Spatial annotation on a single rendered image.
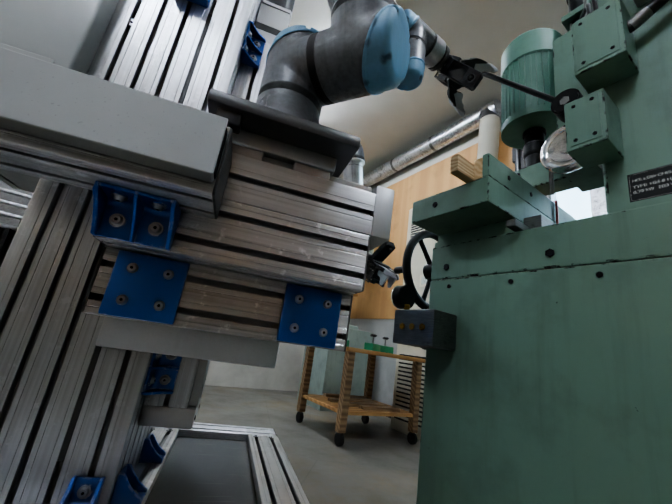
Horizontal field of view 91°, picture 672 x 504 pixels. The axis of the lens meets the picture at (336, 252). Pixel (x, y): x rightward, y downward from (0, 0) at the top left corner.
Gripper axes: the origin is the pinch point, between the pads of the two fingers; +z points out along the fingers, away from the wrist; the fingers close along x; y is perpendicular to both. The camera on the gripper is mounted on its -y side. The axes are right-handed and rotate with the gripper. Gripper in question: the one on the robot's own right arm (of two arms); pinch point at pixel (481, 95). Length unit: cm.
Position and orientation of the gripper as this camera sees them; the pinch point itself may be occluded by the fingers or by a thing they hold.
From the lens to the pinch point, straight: 121.1
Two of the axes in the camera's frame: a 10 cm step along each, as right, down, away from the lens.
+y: -2.7, -6.1, 7.4
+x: -5.2, 7.4, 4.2
